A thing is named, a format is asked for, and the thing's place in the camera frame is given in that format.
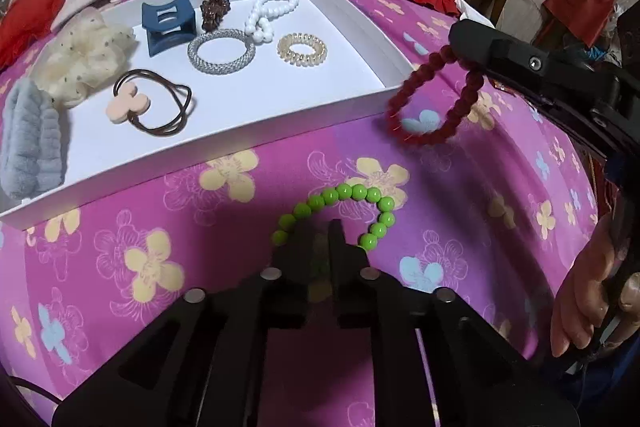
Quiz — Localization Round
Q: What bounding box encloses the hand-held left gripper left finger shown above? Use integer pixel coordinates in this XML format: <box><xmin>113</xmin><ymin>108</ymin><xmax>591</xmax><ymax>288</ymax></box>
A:
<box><xmin>52</xmin><ymin>219</ymin><xmax>330</xmax><ymax>427</ymax></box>

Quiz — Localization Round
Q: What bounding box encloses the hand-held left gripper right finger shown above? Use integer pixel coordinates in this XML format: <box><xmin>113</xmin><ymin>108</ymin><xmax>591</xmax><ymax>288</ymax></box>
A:
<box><xmin>327</xmin><ymin>219</ymin><xmax>581</xmax><ymax>427</ymax></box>

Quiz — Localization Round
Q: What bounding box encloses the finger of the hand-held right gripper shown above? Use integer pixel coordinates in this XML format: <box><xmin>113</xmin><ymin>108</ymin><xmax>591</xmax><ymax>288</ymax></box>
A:
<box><xmin>447</xmin><ymin>19</ymin><xmax>621</xmax><ymax>108</ymax></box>

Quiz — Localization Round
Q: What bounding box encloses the green bead bracelet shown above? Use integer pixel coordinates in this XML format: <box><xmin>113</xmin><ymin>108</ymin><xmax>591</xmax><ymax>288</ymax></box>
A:
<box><xmin>271</xmin><ymin>183</ymin><xmax>397</xmax><ymax>252</ymax></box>

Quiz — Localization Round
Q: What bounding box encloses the red bead bracelet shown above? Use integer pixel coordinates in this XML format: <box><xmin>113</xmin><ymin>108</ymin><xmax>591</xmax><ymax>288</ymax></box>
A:
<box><xmin>385</xmin><ymin>45</ymin><xmax>486</xmax><ymax>150</ymax></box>

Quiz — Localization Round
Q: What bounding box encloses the white cardboard box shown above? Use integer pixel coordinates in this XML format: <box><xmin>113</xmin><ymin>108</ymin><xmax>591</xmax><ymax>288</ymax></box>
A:
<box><xmin>0</xmin><ymin>0</ymin><xmax>416</xmax><ymax>231</ymax></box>

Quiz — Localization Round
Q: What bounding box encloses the clear spiral hair tie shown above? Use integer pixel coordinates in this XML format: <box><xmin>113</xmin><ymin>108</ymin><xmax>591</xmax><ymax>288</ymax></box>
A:
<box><xmin>277</xmin><ymin>33</ymin><xmax>329</xmax><ymax>69</ymax></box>

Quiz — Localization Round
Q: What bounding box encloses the white bead bracelet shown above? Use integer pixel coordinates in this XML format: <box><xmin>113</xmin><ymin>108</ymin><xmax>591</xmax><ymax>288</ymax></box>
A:
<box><xmin>243</xmin><ymin>0</ymin><xmax>301</xmax><ymax>46</ymax></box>

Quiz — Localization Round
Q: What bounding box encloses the silver mesh bracelet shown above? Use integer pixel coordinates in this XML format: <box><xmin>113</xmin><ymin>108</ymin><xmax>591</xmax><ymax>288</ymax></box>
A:
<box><xmin>187</xmin><ymin>28</ymin><xmax>256</xmax><ymax>76</ymax></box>

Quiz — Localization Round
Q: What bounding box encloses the pink flower hair tie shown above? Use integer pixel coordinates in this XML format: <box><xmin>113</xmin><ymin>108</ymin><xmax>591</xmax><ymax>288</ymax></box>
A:
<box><xmin>106</xmin><ymin>68</ymin><xmax>194</xmax><ymax>139</ymax></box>

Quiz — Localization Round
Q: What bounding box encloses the brown beaded hair tie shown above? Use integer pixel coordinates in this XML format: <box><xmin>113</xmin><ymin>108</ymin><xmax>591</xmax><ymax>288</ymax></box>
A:
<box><xmin>200</xmin><ymin>0</ymin><xmax>231</xmax><ymax>32</ymax></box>

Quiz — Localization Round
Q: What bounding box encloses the blue hair claw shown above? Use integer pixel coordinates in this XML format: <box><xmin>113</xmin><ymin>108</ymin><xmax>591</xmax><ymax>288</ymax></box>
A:
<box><xmin>141</xmin><ymin>0</ymin><xmax>195</xmax><ymax>58</ymax></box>

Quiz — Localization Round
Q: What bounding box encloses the grey fluffy hair clip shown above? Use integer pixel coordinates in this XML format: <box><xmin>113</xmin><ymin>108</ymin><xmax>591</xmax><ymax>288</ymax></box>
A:
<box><xmin>0</xmin><ymin>78</ymin><xmax>69</xmax><ymax>200</ymax></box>

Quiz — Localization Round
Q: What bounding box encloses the cream lace scrunchie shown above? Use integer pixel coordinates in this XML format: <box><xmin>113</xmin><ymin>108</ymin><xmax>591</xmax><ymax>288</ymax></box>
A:
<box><xmin>32</xmin><ymin>7</ymin><xmax>136</xmax><ymax>108</ymax></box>

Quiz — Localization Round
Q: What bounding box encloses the person's right forearm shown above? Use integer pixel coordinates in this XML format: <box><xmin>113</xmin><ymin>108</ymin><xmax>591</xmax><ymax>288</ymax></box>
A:
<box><xmin>542</xmin><ymin>342</ymin><xmax>640</xmax><ymax>415</ymax></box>

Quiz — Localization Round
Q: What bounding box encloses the person's right hand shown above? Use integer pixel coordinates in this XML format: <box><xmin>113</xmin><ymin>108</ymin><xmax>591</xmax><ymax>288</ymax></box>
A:
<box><xmin>550</xmin><ymin>211</ymin><xmax>640</xmax><ymax>359</ymax></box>

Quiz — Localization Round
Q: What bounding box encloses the white paper sheet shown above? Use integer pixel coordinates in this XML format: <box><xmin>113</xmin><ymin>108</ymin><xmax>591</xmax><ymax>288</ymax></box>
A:
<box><xmin>454</xmin><ymin>0</ymin><xmax>497</xmax><ymax>26</ymax></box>

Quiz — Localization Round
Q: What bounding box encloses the black cable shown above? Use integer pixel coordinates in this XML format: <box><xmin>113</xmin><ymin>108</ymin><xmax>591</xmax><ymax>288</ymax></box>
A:
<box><xmin>9</xmin><ymin>376</ymin><xmax>62</xmax><ymax>404</ymax></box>

